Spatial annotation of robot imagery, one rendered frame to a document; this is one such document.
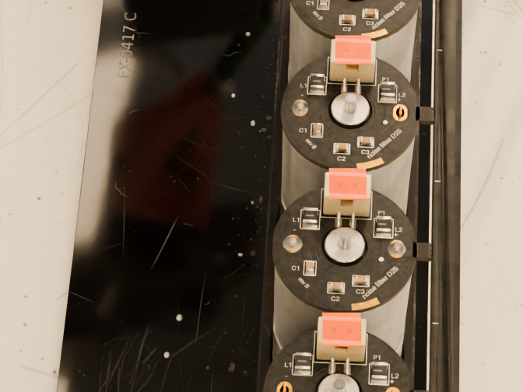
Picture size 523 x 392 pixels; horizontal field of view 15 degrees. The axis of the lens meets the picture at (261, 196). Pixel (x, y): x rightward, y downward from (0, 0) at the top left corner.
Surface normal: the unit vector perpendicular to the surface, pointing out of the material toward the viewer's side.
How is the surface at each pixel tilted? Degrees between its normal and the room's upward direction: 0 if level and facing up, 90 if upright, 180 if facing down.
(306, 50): 90
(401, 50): 90
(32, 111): 0
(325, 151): 0
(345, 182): 0
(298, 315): 90
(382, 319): 90
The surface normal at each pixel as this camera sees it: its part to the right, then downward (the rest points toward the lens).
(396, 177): 0.70, 0.62
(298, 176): -0.77, 0.55
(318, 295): 0.00, -0.50
